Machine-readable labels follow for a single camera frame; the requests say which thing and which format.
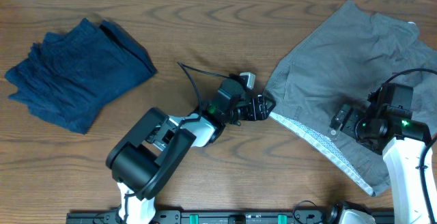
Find grey shorts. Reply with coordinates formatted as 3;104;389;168
264;1;436;197

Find small black looped cable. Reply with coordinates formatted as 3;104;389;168
292;199;324;224

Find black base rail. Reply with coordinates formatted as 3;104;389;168
66;201;395;224

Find folded dark blue garment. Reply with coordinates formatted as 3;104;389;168
5;18;157;135

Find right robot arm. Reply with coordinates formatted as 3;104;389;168
330;104;436;223

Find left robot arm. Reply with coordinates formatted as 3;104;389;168
105;79;276;223

